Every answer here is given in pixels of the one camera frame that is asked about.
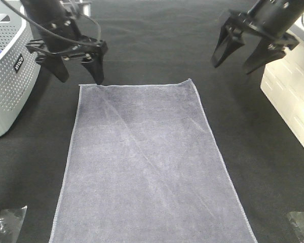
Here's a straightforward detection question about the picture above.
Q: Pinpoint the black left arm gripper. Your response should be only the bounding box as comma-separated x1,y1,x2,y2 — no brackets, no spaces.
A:
25,16,108,85

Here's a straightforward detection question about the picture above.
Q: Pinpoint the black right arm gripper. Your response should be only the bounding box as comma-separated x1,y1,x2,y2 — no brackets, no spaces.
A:
211,9,300,74

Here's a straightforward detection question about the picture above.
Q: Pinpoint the grey towel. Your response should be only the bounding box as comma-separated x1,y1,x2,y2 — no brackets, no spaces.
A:
50,79,256,242

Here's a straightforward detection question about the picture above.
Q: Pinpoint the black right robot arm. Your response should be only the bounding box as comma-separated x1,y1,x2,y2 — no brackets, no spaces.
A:
81,1,304,80

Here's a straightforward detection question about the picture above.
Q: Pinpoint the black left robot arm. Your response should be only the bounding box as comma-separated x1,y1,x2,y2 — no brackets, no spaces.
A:
21,1,108,85

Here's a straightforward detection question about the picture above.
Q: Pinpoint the cream storage box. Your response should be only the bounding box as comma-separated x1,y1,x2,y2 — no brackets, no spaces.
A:
260,14,304,147

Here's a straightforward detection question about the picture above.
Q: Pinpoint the grey perforated laundry basket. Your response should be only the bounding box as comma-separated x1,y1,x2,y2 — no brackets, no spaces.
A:
0,1,40,137

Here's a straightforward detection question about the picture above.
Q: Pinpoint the black table mat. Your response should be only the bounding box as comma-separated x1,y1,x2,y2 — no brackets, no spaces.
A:
0,1,304,242

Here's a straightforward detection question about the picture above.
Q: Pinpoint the clear tape strip left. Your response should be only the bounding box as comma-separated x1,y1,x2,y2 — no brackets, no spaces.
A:
0,206,27,243

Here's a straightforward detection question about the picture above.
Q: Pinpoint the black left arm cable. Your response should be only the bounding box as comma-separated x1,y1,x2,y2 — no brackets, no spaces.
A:
0,0,102,55

